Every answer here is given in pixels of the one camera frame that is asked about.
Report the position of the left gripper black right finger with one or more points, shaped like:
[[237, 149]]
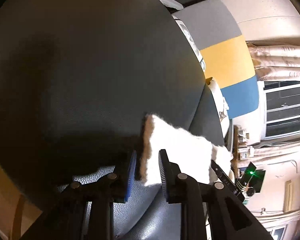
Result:
[[200, 203]]

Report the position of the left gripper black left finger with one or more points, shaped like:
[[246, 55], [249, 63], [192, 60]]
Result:
[[85, 211]]

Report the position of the white knitted sweater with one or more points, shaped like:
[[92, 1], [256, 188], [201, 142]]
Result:
[[192, 153]]

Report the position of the wooden desk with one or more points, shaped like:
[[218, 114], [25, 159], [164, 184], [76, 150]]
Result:
[[241, 150]]

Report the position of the white printed pillow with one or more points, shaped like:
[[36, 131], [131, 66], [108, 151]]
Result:
[[221, 105]]

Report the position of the white framed window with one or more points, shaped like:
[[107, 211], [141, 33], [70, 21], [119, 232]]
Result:
[[281, 103]]

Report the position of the grey yellow blue headboard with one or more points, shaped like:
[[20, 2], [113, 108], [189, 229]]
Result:
[[221, 43]]

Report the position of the pink quilted curtain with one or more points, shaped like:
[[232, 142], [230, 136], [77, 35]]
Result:
[[276, 62]]

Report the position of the black leather table pad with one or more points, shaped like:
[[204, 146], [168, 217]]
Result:
[[77, 79]]

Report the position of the grey patterned pillow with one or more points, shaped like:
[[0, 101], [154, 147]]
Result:
[[172, 4]]

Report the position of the black camera box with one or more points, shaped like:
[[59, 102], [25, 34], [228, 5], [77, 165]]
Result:
[[251, 180]]

